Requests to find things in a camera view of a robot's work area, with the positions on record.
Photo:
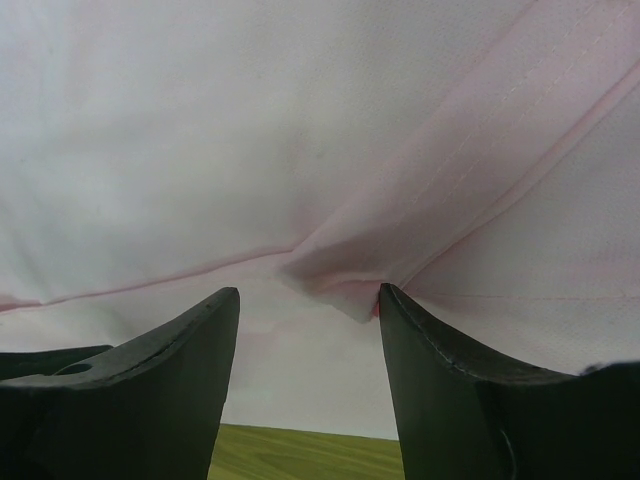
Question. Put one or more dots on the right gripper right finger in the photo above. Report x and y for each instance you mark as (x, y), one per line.
(466, 411)

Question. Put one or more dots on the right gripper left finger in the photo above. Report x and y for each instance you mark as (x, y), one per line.
(149, 408)

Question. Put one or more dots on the pink t shirt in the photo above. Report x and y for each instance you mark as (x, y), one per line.
(481, 155)

